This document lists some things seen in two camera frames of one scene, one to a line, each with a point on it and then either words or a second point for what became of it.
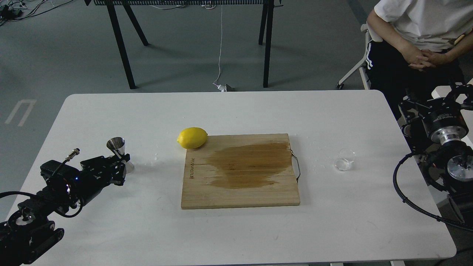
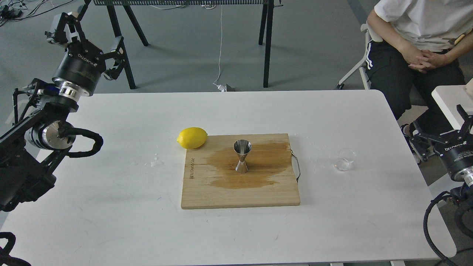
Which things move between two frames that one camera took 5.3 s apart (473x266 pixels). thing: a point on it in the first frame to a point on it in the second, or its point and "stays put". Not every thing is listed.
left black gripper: (76, 187) to (81, 68)
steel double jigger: (118, 143) to (242, 147)
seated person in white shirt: (414, 48) stays put
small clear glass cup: (345, 157) stays put
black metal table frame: (267, 21) stays put
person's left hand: (434, 59) stays put
